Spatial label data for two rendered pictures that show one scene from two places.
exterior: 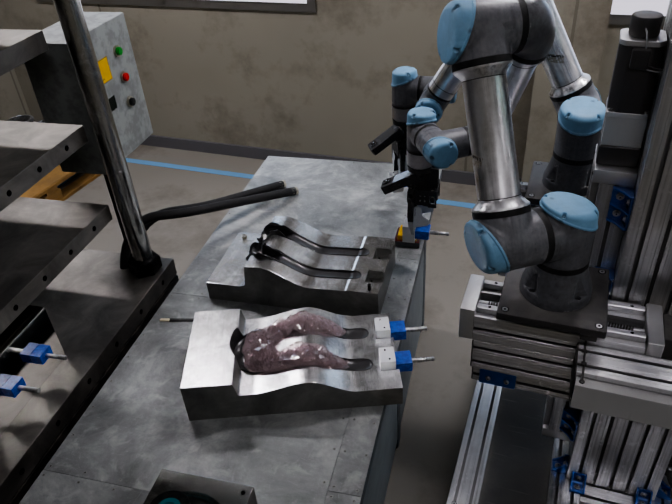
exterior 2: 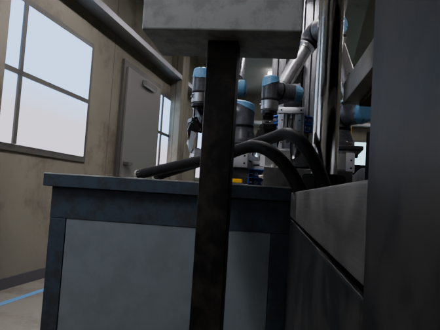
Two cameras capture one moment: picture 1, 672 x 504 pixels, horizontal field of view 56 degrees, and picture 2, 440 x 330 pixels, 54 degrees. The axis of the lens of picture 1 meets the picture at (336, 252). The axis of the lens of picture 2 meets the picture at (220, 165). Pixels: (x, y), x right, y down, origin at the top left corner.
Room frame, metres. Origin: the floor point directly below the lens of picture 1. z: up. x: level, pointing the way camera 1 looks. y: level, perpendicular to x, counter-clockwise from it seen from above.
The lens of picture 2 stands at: (2.04, 1.55, 0.77)
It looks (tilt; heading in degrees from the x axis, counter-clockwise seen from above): 4 degrees up; 260
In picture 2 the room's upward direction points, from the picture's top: 4 degrees clockwise
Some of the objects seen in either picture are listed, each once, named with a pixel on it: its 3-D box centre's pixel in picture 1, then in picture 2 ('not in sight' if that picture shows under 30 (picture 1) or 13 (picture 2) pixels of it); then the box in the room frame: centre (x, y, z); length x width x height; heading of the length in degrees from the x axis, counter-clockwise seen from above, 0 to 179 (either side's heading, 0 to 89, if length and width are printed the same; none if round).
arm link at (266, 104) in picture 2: (420, 156); (268, 106); (1.52, -0.25, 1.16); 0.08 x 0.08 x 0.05
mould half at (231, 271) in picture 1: (302, 262); (301, 171); (1.48, 0.10, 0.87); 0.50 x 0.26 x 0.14; 73
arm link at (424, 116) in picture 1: (421, 130); (270, 89); (1.51, -0.25, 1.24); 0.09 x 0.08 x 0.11; 13
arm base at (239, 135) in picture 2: (573, 167); (242, 135); (1.53, -0.67, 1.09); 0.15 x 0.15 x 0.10
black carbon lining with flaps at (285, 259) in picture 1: (305, 250); (304, 158); (1.47, 0.09, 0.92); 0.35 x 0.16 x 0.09; 73
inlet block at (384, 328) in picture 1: (401, 330); not in sight; (1.18, -0.15, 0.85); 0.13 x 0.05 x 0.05; 90
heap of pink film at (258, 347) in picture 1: (293, 341); not in sight; (1.12, 0.12, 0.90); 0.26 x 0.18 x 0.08; 90
